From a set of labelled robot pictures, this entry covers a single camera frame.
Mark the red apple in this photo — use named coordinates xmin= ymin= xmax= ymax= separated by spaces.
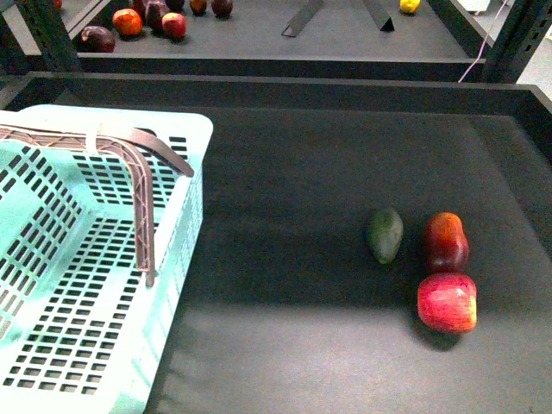
xmin=161 ymin=12 xmax=187 ymax=40
xmin=417 ymin=273 xmax=477 ymax=335

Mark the light blue plastic basket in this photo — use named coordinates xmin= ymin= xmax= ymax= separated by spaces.
xmin=1 ymin=104 xmax=213 ymax=413

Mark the black front tray table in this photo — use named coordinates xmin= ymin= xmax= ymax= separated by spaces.
xmin=1 ymin=74 xmax=551 ymax=413

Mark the black tray table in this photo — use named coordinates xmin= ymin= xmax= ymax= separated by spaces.
xmin=1 ymin=74 xmax=551 ymax=413
xmin=77 ymin=1 xmax=492 ymax=82

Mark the green avocado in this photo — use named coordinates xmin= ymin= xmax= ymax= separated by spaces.
xmin=366 ymin=208 xmax=404 ymax=265

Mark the red orange mango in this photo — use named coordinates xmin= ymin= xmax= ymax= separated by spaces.
xmin=423 ymin=212 xmax=469 ymax=273

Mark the black rear tray table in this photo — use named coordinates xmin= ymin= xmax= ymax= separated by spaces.
xmin=77 ymin=1 xmax=492 ymax=82

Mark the black triangular divider left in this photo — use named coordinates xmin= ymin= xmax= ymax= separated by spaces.
xmin=281 ymin=0 xmax=324 ymax=38

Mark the black triangular divider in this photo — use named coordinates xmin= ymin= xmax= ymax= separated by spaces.
xmin=363 ymin=0 xmax=394 ymax=33
xmin=281 ymin=0 xmax=324 ymax=38

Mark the dark red fruit right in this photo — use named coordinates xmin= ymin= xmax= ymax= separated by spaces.
xmin=211 ymin=0 xmax=234 ymax=18

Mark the black triangular divider right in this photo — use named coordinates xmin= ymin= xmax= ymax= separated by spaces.
xmin=363 ymin=0 xmax=394 ymax=33

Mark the small dark red fruit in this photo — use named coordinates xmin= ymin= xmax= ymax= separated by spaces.
xmin=189 ymin=0 xmax=207 ymax=16

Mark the dark purple fruit middle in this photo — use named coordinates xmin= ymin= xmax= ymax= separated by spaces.
xmin=145 ymin=0 xmax=170 ymax=31

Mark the dark purple fruit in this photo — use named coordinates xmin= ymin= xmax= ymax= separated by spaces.
xmin=80 ymin=26 xmax=116 ymax=53
xmin=145 ymin=0 xmax=170 ymax=31

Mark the orange red round fruit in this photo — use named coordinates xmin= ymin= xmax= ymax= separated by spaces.
xmin=112 ymin=9 xmax=142 ymax=36

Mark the yellow lemon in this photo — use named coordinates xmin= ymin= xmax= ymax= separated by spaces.
xmin=399 ymin=0 xmax=422 ymax=15

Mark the dark purple fruit front left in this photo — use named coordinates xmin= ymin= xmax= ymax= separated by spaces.
xmin=80 ymin=26 xmax=116 ymax=53

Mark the brown basket handle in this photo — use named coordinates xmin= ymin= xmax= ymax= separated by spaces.
xmin=1 ymin=124 xmax=194 ymax=287

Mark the pink cable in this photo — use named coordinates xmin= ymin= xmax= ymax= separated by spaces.
xmin=457 ymin=0 xmax=511 ymax=84

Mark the black perforated metal post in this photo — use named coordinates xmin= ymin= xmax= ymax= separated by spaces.
xmin=480 ymin=0 xmax=551 ymax=84

